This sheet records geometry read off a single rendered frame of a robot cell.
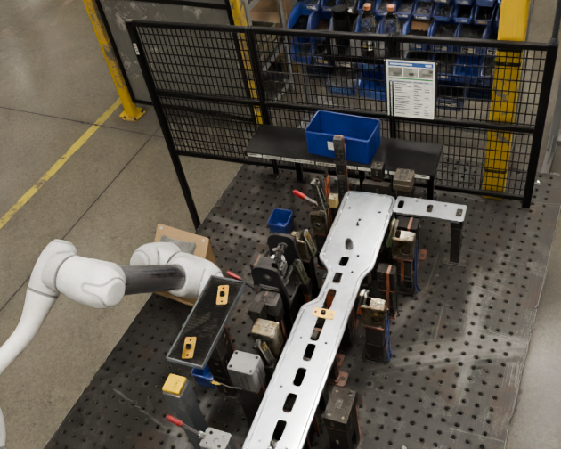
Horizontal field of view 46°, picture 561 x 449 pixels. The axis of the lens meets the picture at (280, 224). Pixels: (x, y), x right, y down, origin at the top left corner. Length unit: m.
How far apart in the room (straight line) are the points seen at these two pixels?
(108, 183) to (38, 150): 0.83
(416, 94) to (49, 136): 3.46
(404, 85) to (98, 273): 1.53
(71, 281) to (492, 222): 1.90
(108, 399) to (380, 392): 1.09
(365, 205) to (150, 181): 2.31
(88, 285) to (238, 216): 1.34
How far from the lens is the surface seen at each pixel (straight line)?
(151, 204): 4.59
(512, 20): 2.72
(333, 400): 2.21
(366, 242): 2.65
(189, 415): 2.30
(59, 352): 4.00
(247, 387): 2.29
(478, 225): 3.16
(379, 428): 2.53
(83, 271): 2.13
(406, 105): 2.96
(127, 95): 5.36
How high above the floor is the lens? 2.95
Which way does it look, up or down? 45 degrees down
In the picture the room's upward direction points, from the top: 12 degrees counter-clockwise
